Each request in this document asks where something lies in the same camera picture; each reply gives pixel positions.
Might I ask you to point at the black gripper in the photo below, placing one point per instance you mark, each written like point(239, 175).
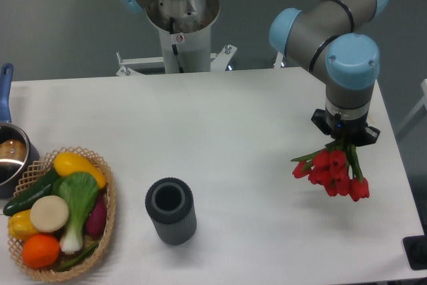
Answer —
point(338, 126)

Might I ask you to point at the red tulip bouquet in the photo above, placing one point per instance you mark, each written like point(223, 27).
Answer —
point(336, 168)

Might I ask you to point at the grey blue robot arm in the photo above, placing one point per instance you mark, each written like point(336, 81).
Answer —
point(323, 41)

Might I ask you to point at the dark grey ribbed vase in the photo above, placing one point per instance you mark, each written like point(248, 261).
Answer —
point(169, 203)

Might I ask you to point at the black device at table edge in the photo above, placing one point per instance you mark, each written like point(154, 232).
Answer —
point(415, 249)

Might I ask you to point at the purple sweet potato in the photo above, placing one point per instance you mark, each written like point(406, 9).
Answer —
point(96, 221)

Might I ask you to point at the green bok choy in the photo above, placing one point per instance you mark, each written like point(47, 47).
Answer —
point(79, 190)

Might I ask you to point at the yellow squash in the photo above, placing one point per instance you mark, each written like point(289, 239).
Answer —
point(67, 163)

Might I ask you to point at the green bean pod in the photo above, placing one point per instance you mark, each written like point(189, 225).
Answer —
point(65, 266)

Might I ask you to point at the dark green cucumber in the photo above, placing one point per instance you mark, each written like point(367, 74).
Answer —
point(24, 201)

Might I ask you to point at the beige round biscuit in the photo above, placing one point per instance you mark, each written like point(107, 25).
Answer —
point(49, 214)

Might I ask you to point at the woven wicker basket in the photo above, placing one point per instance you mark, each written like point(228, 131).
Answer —
point(30, 176)

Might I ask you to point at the orange fruit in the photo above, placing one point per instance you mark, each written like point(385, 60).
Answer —
point(40, 251)

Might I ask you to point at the yellow bell pepper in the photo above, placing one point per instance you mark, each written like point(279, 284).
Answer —
point(21, 227)

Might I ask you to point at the white frame at right edge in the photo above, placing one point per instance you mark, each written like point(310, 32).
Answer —
point(414, 116)

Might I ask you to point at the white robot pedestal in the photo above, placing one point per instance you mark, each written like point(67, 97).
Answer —
point(184, 29)

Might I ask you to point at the blue handled saucepan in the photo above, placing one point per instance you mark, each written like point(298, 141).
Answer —
point(17, 151)

